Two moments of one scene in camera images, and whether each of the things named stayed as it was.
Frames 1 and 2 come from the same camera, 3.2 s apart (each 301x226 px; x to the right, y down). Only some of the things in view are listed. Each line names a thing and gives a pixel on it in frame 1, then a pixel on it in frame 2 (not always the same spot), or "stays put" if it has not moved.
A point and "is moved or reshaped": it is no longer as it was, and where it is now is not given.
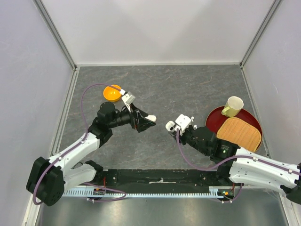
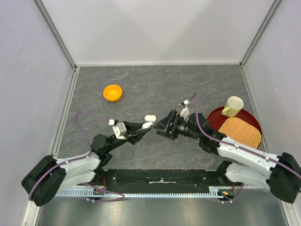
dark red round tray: (214, 119) stays put
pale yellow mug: (233, 106) stays put
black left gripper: (142, 123) to (132, 134)
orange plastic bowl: (111, 94) stays put
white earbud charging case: (152, 117) is moved or reshaped
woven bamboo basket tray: (238, 132) stays put
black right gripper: (181, 135) to (167, 131)
